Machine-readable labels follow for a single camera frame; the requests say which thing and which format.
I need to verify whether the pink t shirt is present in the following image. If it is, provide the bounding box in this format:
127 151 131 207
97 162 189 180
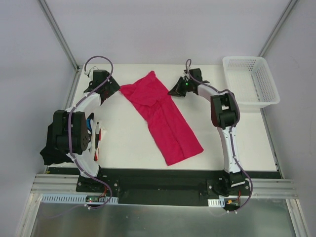
120 71 204 166

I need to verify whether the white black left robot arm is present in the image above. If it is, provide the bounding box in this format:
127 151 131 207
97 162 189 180
52 69 120 192

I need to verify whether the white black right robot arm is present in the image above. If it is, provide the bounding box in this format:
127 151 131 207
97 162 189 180
168 68 245 197

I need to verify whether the white red folded shirt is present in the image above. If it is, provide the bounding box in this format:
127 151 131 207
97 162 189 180
86 113 106 161

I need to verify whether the white perforated plastic basket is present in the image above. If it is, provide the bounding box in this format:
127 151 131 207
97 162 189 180
222 56 280 111

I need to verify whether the black folded t shirt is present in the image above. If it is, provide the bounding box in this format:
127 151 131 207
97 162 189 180
39 123 72 166

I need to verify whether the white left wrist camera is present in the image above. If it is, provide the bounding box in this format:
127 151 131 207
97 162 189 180
84 66 98 77

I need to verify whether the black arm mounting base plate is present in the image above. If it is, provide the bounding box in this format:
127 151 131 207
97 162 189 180
48 167 251 206

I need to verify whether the white slotted cable duct right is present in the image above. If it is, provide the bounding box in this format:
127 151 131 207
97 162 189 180
207 198 225 208

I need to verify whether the white slotted cable duct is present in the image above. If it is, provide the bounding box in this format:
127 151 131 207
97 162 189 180
41 194 119 205
207 198 225 208

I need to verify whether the aluminium frame rail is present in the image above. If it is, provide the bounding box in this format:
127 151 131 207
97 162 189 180
31 174 82 192

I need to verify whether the white slotted cable duct left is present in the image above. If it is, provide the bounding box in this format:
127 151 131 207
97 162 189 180
41 194 119 205

